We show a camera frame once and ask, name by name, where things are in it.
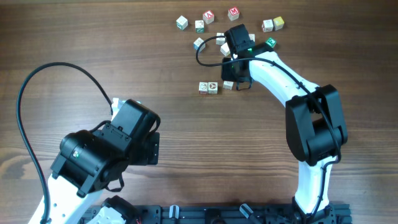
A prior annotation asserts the green N letter block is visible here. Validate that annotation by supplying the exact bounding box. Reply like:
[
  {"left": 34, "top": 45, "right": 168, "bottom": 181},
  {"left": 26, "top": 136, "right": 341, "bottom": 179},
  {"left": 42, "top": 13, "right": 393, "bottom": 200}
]
[{"left": 223, "top": 81, "right": 234, "bottom": 90}]

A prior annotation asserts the yellow soccer ball J block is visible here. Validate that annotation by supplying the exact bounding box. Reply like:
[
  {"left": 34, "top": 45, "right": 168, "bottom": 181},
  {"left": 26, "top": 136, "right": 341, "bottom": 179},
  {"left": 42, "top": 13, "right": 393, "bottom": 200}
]
[{"left": 208, "top": 82, "right": 218, "bottom": 94}]

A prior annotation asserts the red 6 baseball block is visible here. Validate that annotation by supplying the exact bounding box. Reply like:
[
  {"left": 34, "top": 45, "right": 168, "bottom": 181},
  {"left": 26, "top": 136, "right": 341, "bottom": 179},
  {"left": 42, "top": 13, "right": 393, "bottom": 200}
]
[{"left": 198, "top": 82, "right": 208, "bottom": 95}]

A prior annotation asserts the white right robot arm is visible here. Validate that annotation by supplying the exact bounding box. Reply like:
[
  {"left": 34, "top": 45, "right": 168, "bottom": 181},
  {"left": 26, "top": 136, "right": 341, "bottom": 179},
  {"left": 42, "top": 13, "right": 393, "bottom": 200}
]
[{"left": 221, "top": 24, "right": 348, "bottom": 219}]

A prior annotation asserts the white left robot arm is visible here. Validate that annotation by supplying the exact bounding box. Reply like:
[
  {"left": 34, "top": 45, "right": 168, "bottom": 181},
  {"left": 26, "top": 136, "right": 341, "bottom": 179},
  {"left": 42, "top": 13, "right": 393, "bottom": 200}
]
[{"left": 30, "top": 100, "right": 160, "bottom": 223}]

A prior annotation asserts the yellow C white block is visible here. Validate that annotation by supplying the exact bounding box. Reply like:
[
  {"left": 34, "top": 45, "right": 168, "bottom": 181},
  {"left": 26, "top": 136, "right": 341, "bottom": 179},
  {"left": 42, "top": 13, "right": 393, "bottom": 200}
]
[{"left": 220, "top": 42, "right": 230, "bottom": 57}]

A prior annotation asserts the red O ice cream block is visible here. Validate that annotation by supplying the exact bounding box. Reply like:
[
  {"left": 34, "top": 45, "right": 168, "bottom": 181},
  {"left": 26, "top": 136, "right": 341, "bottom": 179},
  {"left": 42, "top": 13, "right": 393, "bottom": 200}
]
[{"left": 216, "top": 33, "right": 225, "bottom": 45}]

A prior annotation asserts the green V number block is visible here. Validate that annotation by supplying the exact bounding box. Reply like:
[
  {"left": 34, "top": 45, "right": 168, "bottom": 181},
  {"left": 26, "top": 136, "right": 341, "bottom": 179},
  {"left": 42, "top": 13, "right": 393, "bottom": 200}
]
[{"left": 249, "top": 34, "right": 255, "bottom": 42}]

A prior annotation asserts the green F letter block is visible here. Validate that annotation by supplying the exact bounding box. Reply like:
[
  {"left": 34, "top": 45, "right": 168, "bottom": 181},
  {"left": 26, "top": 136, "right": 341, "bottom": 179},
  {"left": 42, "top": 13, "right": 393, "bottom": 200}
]
[{"left": 266, "top": 37, "right": 277, "bottom": 48}]

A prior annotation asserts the blue bordered picture block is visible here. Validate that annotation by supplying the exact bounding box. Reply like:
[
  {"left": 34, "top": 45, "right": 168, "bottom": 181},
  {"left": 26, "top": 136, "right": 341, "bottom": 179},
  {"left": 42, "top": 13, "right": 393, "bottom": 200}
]
[{"left": 193, "top": 37, "right": 206, "bottom": 52}]

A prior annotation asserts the red bordered white block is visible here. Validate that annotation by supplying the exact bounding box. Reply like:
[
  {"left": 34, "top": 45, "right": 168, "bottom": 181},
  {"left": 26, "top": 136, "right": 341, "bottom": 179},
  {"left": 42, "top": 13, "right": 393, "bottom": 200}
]
[{"left": 262, "top": 19, "right": 274, "bottom": 32}]

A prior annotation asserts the red M letter block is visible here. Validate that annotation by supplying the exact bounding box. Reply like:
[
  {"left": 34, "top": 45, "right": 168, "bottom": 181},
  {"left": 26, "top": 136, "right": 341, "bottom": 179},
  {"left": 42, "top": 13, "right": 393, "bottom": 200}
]
[{"left": 228, "top": 7, "right": 240, "bottom": 21}]

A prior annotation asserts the green apple picture block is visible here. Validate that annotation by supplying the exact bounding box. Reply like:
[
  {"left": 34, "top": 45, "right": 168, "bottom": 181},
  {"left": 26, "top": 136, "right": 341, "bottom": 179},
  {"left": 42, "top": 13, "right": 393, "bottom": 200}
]
[{"left": 195, "top": 20, "right": 205, "bottom": 33}]

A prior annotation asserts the red A letter block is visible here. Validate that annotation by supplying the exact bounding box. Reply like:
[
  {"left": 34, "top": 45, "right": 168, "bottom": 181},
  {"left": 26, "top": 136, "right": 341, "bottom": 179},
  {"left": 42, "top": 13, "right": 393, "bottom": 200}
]
[{"left": 203, "top": 10, "right": 215, "bottom": 24}]

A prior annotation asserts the yellow top block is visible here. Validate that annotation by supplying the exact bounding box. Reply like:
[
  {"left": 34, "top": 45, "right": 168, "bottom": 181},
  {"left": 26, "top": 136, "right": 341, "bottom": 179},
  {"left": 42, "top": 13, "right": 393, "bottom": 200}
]
[{"left": 272, "top": 16, "right": 285, "bottom": 30}]

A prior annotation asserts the green V bird block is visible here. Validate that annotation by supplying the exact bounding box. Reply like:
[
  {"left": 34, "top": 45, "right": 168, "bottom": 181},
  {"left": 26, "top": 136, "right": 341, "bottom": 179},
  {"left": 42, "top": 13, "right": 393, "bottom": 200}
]
[{"left": 176, "top": 16, "right": 188, "bottom": 30}]

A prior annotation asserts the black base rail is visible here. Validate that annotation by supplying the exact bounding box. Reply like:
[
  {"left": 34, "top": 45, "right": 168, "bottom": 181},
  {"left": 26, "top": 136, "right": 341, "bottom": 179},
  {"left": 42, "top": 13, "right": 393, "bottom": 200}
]
[{"left": 80, "top": 203, "right": 353, "bottom": 224}]

